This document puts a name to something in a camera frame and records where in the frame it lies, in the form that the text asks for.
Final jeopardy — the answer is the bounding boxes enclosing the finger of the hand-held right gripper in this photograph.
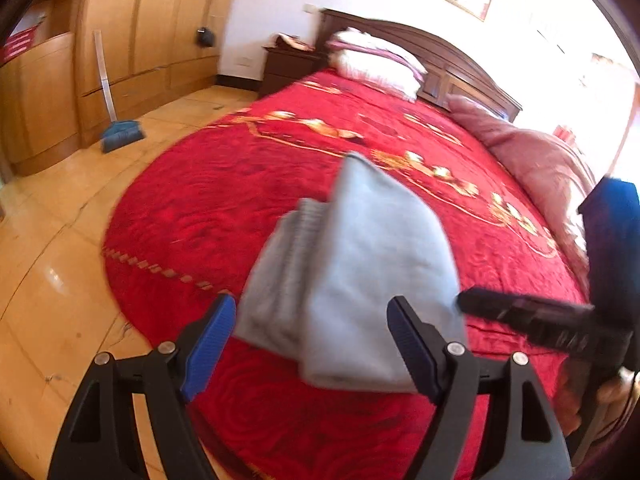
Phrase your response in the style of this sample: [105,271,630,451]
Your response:
[457,287,597,357]
[577,175,640,312]

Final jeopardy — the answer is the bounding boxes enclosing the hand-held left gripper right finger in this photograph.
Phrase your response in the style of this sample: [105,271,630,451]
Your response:
[386,295,574,480]

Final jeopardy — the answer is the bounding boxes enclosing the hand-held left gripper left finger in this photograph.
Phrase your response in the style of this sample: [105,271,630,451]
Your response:
[47,293,237,480]

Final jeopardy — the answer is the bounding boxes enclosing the grey towel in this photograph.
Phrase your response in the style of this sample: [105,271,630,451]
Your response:
[232,152,469,395]

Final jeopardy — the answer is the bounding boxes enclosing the pink quilt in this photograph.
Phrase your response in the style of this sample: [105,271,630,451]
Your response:
[446,94,599,287]

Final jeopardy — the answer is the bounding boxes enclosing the red rose printed blanket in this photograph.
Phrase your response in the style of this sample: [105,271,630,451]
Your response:
[102,68,597,480]

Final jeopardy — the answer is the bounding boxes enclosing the dark wooden headboard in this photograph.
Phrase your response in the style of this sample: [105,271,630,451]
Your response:
[315,8,524,124]

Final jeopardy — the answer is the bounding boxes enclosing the blue broom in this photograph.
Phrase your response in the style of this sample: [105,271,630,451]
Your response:
[92,30,147,155]

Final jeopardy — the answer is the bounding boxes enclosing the white pillow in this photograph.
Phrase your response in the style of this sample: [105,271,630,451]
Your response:
[329,47,422,103]

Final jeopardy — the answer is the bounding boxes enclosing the dark wooden nightstand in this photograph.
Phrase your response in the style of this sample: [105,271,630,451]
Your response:
[258,45,326,99]

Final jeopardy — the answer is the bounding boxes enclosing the pink pillow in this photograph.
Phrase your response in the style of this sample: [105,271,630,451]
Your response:
[327,27,429,79]

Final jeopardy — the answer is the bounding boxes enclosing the wooden wardrobe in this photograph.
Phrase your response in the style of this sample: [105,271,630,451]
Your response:
[0,0,246,177]

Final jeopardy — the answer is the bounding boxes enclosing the red box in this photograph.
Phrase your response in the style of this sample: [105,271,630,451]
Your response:
[0,24,47,62]

